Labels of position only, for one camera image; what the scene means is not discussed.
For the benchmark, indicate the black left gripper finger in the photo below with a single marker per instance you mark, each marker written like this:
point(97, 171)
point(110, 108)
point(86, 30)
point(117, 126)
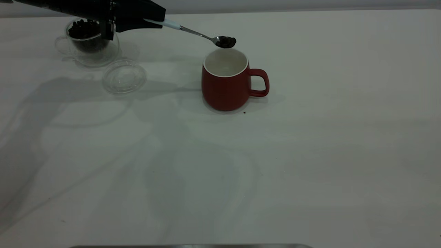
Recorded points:
point(137, 10)
point(131, 26)

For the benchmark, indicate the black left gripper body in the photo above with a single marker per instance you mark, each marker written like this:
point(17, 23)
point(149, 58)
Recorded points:
point(86, 8)

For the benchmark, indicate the small coffee bean portion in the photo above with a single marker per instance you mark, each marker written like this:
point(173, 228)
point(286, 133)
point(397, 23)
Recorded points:
point(226, 42)

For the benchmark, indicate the red ceramic mug white inside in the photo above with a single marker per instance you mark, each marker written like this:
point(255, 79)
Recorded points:
point(224, 93)

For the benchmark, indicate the coffee beans pile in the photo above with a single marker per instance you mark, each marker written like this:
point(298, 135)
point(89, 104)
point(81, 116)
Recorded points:
point(82, 31)

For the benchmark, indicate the clear double-wall glass cup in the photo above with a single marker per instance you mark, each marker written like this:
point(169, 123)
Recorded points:
point(110, 51)

